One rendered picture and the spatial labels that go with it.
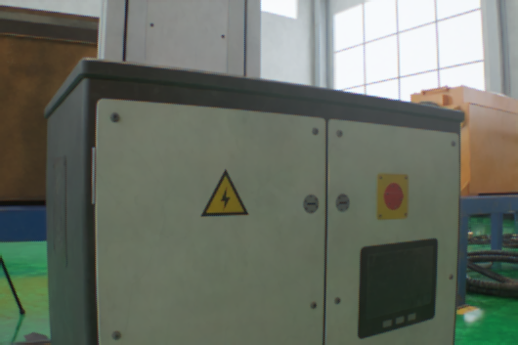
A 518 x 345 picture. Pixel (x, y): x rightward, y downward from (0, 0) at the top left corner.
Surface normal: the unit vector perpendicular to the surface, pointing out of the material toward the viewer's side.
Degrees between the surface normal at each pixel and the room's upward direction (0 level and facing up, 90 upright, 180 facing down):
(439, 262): 90
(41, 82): 90
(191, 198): 90
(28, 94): 90
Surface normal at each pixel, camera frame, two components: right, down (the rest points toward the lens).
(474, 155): 0.55, 0.00
